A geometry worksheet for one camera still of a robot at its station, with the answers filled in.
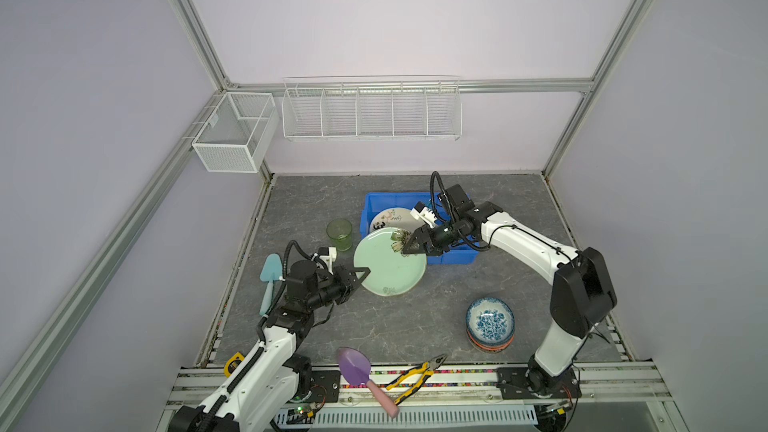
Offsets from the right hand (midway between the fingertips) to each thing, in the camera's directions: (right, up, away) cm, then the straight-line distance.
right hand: (408, 255), depth 81 cm
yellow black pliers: (+2, -31, -5) cm, 31 cm away
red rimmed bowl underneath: (+19, -21, -9) cm, 30 cm away
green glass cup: (-22, +4, +21) cm, 31 cm away
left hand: (-10, -5, -3) cm, 12 cm away
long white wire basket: (-11, +46, +17) cm, 50 cm away
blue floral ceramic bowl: (+21, -16, -4) cm, 27 cm away
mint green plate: (-5, -5, -2) cm, 7 cm away
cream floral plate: (-4, +9, +25) cm, 27 cm away
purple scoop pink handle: (-14, -29, -3) cm, 33 cm away
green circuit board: (-28, -38, -8) cm, 48 cm away
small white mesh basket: (-57, +37, +19) cm, 71 cm away
